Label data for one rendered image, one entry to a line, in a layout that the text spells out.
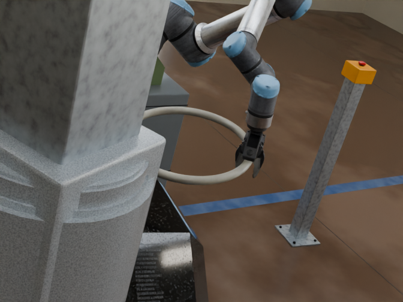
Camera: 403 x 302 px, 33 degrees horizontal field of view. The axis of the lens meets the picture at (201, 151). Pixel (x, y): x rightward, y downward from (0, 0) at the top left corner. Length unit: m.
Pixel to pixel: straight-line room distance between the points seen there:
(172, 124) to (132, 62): 2.25
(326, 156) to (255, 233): 0.61
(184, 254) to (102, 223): 1.21
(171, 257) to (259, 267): 1.52
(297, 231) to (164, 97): 1.27
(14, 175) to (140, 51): 0.26
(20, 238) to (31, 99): 0.20
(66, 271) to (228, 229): 2.87
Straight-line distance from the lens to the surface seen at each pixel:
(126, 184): 1.06
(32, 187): 1.01
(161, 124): 3.25
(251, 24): 2.50
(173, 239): 2.24
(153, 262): 2.20
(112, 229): 1.07
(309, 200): 3.90
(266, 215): 4.16
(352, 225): 4.41
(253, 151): 2.38
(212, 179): 2.31
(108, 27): 0.96
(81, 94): 0.97
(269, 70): 2.45
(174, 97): 3.21
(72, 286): 1.10
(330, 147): 3.75
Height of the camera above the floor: 2.07
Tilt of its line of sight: 26 degrees down
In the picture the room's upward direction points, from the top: 16 degrees clockwise
